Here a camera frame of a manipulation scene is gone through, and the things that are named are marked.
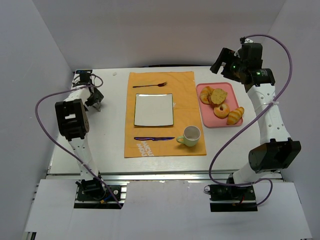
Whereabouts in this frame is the seeded bread slice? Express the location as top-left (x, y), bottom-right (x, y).
top-left (210, 88), bottom-right (228, 105)

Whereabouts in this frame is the sugared ring donut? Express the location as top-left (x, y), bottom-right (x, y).
top-left (213, 103), bottom-right (230, 119)

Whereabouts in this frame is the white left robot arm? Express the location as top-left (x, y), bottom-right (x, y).
top-left (55, 70), bottom-right (104, 194)

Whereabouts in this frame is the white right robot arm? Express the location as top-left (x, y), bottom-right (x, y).
top-left (210, 42), bottom-right (301, 187)

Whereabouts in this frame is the black logo sticker left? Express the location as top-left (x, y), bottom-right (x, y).
top-left (75, 69), bottom-right (93, 74)

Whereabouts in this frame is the twisted glazed bun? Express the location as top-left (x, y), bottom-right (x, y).
top-left (199, 86), bottom-right (214, 105)

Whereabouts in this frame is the striped croissant roll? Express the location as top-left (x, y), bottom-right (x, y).
top-left (226, 107), bottom-right (245, 125)

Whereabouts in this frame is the white square plate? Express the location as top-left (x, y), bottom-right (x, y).
top-left (133, 93), bottom-right (174, 127)

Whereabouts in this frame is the orange placemat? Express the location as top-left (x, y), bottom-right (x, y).
top-left (124, 71), bottom-right (207, 158)

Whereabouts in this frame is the blue iridescent knife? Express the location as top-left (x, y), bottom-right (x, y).
top-left (133, 137), bottom-right (175, 142)

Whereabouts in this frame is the pink tray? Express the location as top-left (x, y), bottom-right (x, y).
top-left (196, 82), bottom-right (243, 128)

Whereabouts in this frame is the metal fork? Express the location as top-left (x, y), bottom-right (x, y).
top-left (133, 81), bottom-right (168, 88)

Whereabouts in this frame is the pale green mug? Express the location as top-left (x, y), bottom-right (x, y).
top-left (176, 125), bottom-right (201, 147)

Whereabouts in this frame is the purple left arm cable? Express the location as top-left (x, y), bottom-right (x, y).
top-left (34, 73), bottom-right (124, 209)

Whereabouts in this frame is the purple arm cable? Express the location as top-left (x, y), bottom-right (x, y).
top-left (203, 34), bottom-right (293, 207)
top-left (34, 73), bottom-right (124, 209)

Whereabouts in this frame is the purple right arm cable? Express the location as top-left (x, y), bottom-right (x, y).
top-left (203, 34), bottom-right (293, 207)

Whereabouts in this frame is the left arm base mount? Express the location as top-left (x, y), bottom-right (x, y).
top-left (73, 179), bottom-right (123, 210)

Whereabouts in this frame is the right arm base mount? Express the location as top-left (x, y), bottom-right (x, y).
top-left (205, 184), bottom-right (258, 213)

